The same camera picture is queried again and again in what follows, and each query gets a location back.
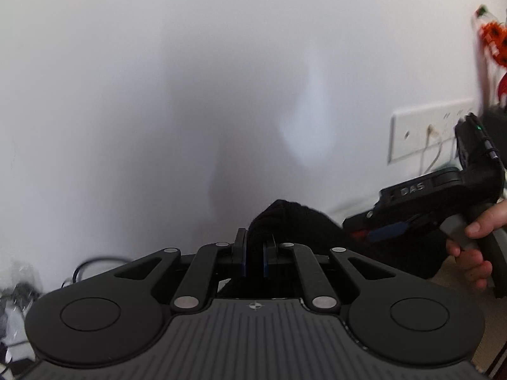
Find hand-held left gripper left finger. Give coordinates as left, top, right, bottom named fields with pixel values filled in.
left=113, top=227, right=249, bottom=313

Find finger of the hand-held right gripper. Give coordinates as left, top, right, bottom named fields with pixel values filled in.
left=343, top=210, right=381, bottom=236
left=366, top=222, right=422, bottom=243

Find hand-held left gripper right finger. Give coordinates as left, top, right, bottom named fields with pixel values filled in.
left=262, top=241, right=399, bottom=313

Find person's right hand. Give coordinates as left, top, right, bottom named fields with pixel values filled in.
left=446, top=200, right=507, bottom=290

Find white orange printed bag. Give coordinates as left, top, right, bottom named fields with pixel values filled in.
left=471, top=4, right=507, bottom=70

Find grey cluttered items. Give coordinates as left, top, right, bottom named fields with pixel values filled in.
left=0, top=260, right=45, bottom=377

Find beige cable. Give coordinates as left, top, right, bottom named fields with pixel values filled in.
left=420, top=124, right=446, bottom=175

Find white wall socket panel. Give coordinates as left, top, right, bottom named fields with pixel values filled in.
left=387, top=100, right=483, bottom=166

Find black cable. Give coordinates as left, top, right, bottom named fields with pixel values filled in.
left=61, top=256, right=137, bottom=288

